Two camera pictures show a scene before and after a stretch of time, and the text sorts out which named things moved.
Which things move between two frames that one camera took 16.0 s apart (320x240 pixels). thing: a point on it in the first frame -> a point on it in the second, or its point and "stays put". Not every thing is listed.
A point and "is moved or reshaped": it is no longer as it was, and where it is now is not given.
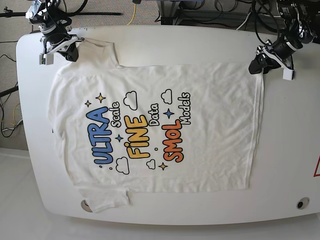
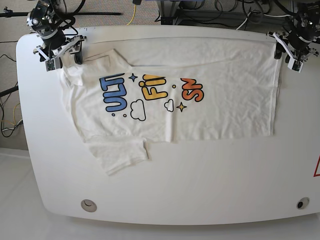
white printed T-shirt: x=124 y=129 is moved or reshaped
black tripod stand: x=8 y=13 stays put
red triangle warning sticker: x=316 y=168 stays put
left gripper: x=282 y=51 -> x=298 y=46
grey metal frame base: x=170 y=14 stays put
